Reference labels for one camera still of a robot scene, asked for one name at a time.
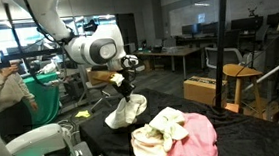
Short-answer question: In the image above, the black metal rail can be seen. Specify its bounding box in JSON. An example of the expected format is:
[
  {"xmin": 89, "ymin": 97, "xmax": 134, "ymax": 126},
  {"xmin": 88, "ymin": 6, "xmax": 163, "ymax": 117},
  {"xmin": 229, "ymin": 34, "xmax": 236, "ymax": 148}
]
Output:
[{"xmin": 0, "ymin": 47, "xmax": 67, "ymax": 70}]

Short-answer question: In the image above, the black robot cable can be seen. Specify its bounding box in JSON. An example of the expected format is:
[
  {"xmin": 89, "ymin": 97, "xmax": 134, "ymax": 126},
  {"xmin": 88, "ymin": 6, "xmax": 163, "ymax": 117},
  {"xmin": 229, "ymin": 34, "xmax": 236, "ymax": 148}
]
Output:
[{"xmin": 2, "ymin": 0, "xmax": 81, "ymax": 91}]

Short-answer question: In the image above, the green cloth cover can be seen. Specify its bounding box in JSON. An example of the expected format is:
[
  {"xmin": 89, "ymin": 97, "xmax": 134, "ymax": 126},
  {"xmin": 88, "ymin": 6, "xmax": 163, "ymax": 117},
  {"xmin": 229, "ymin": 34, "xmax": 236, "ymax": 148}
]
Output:
[{"xmin": 20, "ymin": 72, "xmax": 63, "ymax": 128}]

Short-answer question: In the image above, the person in beige top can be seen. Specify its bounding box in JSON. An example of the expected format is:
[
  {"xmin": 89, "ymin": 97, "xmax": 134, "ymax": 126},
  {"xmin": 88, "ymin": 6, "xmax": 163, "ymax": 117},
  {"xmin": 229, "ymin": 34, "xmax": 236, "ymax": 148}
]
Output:
[{"xmin": 0, "ymin": 29, "xmax": 41, "ymax": 140}]

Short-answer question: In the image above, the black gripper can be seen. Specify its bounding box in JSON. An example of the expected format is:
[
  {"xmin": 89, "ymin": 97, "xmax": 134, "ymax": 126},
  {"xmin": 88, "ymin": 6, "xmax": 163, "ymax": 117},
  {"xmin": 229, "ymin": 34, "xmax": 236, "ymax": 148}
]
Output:
[{"xmin": 117, "ymin": 76, "xmax": 138, "ymax": 104}]

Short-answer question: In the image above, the cream white towel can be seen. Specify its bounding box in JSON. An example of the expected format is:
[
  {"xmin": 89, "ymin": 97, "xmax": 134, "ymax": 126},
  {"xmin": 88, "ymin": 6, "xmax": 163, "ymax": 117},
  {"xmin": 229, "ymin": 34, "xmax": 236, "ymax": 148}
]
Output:
[{"xmin": 102, "ymin": 92, "xmax": 150, "ymax": 131}]

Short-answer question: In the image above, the pink cloth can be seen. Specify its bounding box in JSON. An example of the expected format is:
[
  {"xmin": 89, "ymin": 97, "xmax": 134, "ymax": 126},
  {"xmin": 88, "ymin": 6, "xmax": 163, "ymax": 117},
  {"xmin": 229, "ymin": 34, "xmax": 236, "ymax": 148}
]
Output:
[{"xmin": 163, "ymin": 110, "xmax": 220, "ymax": 156}]

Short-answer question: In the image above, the pale yellow white cloth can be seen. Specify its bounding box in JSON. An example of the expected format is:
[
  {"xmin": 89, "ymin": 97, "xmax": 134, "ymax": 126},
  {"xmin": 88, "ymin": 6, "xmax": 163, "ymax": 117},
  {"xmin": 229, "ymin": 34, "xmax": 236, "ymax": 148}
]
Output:
[{"xmin": 143, "ymin": 104, "xmax": 191, "ymax": 155}]

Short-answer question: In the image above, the black computer monitor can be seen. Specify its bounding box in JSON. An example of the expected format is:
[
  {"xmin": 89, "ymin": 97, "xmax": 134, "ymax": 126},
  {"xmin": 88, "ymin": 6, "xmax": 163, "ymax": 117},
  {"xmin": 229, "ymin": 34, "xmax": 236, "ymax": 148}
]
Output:
[
  {"xmin": 266, "ymin": 11, "xmax": 279, "ymax": 29},
  {"xmin": 180, "ymin": 22, "xmax": 204, "ymax": 40},
  {"xmin": 201, "ymin": 21, "xmax": 220, "ymax": 37},
  {"xmin": 229, "ymin": 15, "xmax": 266, "ymax": 34}
]

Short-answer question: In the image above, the flat orange wooden board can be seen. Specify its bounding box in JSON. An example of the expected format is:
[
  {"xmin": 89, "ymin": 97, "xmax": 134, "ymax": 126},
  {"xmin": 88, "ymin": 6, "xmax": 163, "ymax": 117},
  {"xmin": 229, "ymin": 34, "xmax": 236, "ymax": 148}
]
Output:
[{"xmin": 224, "ymin": 101, "xmax": 242, "ymax": 115}]

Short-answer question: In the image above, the yellow rag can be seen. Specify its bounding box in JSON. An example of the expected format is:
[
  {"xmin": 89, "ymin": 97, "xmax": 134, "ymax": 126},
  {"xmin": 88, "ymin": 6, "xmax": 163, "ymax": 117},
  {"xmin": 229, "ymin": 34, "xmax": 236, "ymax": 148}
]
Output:
[{"xmin": 74, "ymin": 109, "xmax": 91, "ymax": 120}]

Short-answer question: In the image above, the amber wrist camera mount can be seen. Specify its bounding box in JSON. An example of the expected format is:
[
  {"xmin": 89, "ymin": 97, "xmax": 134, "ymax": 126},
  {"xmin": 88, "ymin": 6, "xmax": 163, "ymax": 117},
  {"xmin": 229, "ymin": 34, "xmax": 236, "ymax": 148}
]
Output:
[{"xmin": 92, "ymin": 68, "xmax": 126, "ymax": 90}]

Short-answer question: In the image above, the grey office chair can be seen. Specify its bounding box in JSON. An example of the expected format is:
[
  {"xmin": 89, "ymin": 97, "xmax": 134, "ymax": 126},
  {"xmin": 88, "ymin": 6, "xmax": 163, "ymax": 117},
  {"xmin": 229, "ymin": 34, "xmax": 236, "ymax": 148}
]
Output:
[{"xmin": 74, "ymin": 61, "xmax": 116, "ymax": 112}]

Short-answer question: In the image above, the long cardboard box black stripe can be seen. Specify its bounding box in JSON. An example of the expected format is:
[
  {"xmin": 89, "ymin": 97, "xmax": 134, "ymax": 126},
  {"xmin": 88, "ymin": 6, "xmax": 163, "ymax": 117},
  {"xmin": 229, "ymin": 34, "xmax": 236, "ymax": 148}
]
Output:
[{"xmin": 182, "ymin": 73, "xmax": 230, "ymax": 109}]

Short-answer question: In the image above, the small cardboard box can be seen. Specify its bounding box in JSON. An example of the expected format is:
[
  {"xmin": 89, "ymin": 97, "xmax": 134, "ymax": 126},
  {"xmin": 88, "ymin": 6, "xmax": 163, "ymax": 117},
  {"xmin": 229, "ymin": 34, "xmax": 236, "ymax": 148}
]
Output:
[{"xmin": 86, "ymin": 66, "xmax": 117, "ymax": 87}]

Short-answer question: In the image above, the wooden stool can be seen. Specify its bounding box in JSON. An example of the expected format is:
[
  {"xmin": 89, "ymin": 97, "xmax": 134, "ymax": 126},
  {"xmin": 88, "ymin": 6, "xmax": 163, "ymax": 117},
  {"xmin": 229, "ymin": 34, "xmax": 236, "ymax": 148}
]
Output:
[{"xmin": 220, "ymin": 60, "xmax": 267, "ymax": 122}]

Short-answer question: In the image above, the black vertical pole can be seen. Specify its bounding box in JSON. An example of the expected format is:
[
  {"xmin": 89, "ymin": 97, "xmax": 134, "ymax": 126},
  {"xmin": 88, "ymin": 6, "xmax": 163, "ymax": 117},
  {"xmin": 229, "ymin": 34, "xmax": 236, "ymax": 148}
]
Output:
[{"xmin": 207, "ymin": 0, "xmax": 238, "ymax": 111}]

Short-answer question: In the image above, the light metal rod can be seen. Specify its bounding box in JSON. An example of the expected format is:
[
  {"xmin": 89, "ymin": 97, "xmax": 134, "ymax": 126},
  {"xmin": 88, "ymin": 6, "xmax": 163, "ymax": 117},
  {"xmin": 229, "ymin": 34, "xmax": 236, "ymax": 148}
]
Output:
[{"xmin": 242, "ymin": 58, "xmax": 279, "ymax": 92}]

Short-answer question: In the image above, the white crumpled bag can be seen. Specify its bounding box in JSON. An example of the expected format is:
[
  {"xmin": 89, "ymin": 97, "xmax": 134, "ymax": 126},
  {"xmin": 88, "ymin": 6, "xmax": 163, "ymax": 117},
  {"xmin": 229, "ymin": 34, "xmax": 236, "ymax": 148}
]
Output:
[{"xmin": 37, "ymin": 60, "xmax": 60, "ymax": 76}]

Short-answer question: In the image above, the black velvet tablecloth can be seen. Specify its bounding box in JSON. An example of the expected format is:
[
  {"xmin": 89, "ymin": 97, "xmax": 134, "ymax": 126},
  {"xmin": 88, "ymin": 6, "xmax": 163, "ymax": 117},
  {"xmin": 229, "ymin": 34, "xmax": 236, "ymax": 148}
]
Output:
[{"xmin": 76, "ymin": 77, "xmax": 279, "ymax": 156}]

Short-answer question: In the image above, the wooden office desk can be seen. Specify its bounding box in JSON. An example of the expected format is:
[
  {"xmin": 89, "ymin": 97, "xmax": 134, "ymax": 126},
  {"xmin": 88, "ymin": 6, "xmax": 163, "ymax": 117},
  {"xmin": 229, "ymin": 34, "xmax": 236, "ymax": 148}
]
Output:
[{"xmin": 135, "ymin": 44, "xmax": 204, "ymax": 84}]

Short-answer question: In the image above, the white frame office chair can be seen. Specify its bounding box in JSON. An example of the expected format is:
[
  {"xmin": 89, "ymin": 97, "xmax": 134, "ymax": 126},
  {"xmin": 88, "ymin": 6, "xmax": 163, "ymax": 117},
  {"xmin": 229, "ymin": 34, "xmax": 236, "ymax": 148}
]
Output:
[{"xmin": 204, "ymin": 44, "xmax": 245, "ymax": 71}]

